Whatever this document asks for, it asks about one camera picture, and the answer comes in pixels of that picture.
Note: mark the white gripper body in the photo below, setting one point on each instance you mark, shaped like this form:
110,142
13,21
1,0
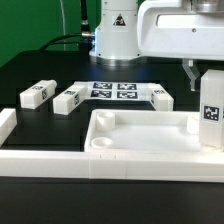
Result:
185,29

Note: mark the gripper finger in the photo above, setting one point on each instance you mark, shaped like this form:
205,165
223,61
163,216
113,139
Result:
192,72

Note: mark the white desk top tray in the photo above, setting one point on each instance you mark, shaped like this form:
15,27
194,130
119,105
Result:
145,131

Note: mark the white fiducial marker sheet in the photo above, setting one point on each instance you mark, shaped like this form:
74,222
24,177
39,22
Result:
120,90

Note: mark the white U-shaped fence frame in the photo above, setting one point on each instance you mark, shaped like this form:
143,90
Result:
106,164

